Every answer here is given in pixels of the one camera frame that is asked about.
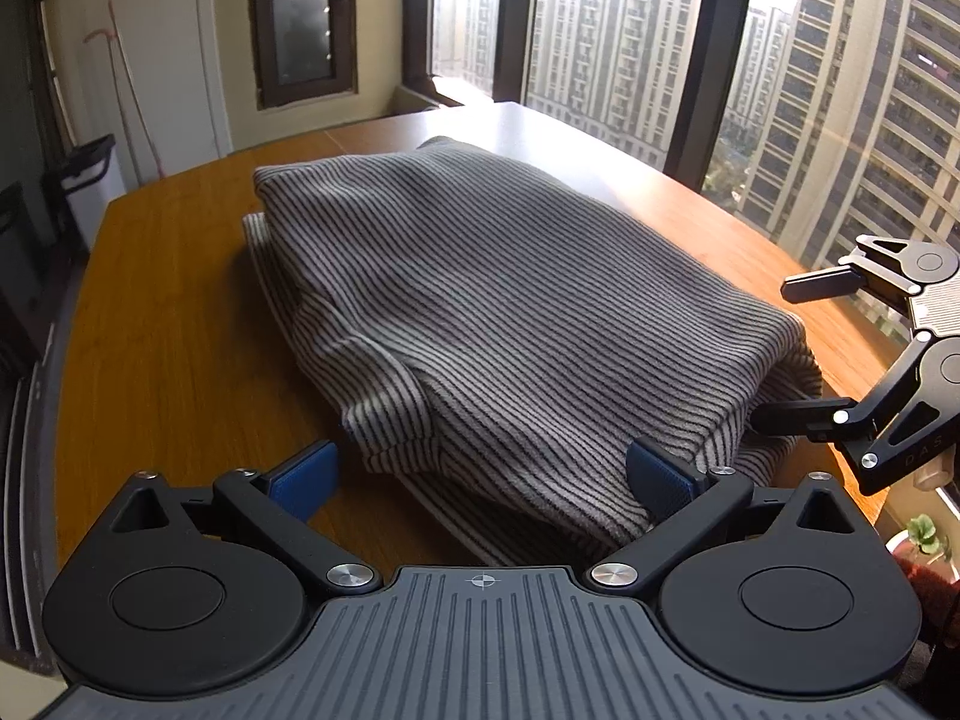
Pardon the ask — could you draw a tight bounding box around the white bin black lid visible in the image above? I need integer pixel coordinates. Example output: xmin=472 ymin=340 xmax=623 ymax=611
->
xmin=41 ymin=133 xmax=127 ymax=252

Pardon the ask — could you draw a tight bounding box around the potted green plant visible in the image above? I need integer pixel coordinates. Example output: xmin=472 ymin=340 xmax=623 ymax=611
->
xmin=887 ymin=514 xmax=958 ymax=606

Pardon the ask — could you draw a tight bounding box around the dark framed frosted window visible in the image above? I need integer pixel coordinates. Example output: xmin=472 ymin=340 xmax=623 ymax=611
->
xmin=251 ymin=0 xmax=356 ymax=109

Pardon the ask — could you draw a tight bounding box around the grey striped sweater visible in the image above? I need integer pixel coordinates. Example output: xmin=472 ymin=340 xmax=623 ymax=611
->
xmin=244 ymin=138 xmax=822 ymax=566

